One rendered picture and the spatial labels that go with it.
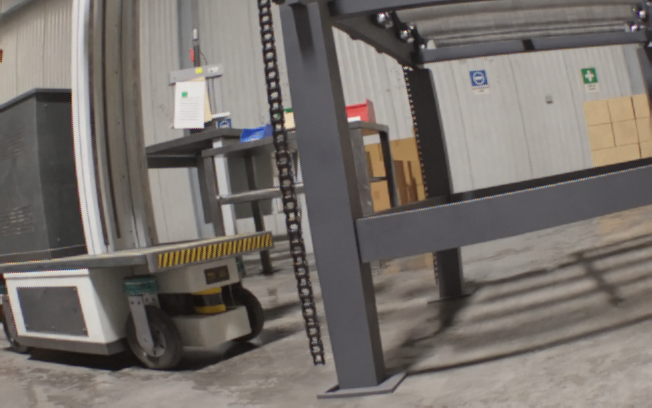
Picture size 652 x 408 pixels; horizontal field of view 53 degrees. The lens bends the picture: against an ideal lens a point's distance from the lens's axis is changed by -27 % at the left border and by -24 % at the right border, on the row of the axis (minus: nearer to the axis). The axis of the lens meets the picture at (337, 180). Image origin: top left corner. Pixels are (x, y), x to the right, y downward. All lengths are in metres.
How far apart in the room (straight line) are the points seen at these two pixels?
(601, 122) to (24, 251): 7.94
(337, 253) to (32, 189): 1.07
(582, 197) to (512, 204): 0.15
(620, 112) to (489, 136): 3.54
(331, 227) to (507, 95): 10.70
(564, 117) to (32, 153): 10.52
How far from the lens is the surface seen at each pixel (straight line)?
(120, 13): 2.49
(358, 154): 4.39
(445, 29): 2.39
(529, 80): 12.15
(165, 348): 1.98
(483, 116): 12.15
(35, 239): 2.24
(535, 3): 2.09
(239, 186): 6.20
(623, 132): 9.36
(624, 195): 1.46
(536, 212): 1.45
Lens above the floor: 0.38
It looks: 1 degrees up
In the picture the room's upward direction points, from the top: 9 degrees counter-clockwise
